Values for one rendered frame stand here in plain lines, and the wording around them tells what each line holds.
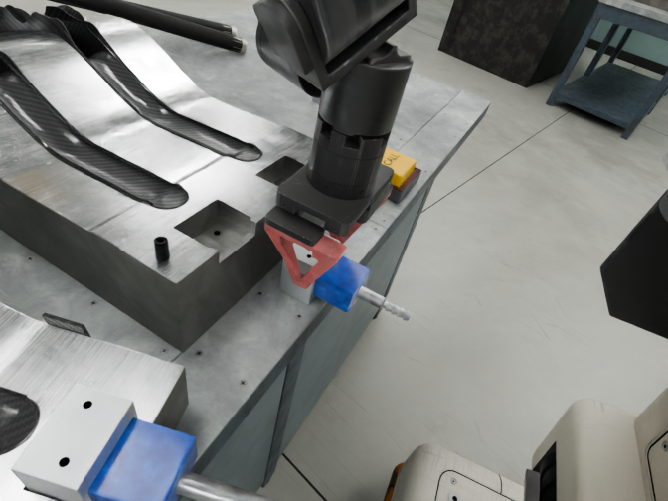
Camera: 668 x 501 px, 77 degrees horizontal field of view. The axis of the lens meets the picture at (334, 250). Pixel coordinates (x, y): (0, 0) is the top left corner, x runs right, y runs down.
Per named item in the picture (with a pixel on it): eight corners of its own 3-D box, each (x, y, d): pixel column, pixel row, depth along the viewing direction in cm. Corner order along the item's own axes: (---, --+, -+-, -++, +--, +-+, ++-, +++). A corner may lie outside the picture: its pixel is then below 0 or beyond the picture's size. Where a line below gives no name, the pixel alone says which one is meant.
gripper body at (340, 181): (271, 209, 34) (282, 123, 29) (329, 159, 41) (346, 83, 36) (343, 245, 32) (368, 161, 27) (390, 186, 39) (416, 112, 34)
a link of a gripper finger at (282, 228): (255, 283, 38) (264, 201, 32) (295, 242, 43) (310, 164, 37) (320, 318, 37) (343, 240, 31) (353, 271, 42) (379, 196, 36)
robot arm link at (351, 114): (375, 55, 25) (435, 50, 28) (305, 13, 28) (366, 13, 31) (349, 156, 29) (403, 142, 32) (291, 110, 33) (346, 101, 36)
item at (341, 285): (410, 317, 44) (426, 283, 40) (393, 352, 40) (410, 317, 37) (303, 262, 47) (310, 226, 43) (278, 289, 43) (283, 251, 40)
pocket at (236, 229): (254, 250, 39) (257, 221, 37) (217, 283, 36) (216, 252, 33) (217, 230, 40) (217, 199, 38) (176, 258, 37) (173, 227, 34)
